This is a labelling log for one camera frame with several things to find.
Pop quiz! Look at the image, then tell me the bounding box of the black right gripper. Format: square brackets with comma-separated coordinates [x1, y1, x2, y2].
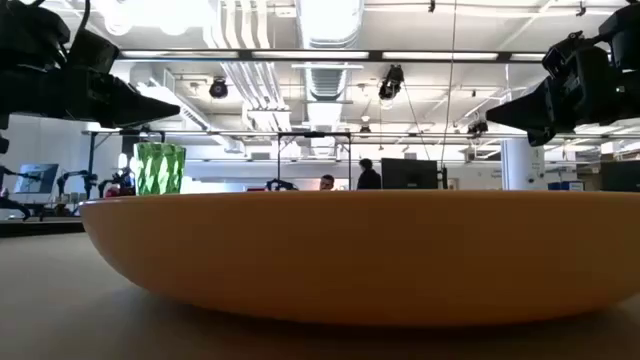
[485, 47, 640, 147]

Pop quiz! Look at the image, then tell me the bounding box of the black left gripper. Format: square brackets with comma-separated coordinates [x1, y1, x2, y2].
[0, 63, 181, 156]

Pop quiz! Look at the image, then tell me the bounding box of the green faceted cup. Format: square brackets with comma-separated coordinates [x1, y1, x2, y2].
[133, 142, 187, 196]

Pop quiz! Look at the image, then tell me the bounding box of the white round pillar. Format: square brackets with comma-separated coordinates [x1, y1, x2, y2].
[501, 138, 546, 191]

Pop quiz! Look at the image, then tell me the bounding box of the tilted monitor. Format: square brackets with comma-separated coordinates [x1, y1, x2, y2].
[13, 163, 60, 195]

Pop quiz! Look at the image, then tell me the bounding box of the black monitor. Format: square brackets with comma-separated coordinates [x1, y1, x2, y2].
[380, 157, 439, 190]

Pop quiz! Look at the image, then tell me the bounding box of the overhead light bar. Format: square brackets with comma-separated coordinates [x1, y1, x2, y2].
[117, 48, 546, 64]

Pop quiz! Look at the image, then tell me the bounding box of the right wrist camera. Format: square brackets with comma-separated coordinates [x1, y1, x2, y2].
[542, 30, 585, 76]

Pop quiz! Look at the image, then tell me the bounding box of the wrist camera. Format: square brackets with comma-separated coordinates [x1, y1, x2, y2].
[542, 30, 585, 76]
[67, 29, 121, 75]

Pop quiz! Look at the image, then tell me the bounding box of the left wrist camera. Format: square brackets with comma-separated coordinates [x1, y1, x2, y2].
[67, 29, 121, 75]

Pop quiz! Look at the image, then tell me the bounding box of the black background station frame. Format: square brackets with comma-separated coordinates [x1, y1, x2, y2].
[82, 128, 166, 201]
[277, 131, 352, 191]

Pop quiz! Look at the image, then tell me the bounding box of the black table frame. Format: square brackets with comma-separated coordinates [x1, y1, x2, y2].
[0, 217, 86, 237]

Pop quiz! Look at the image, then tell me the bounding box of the ribbed ventilation duct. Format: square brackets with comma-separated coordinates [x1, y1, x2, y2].
[294, 0, 366, 156]

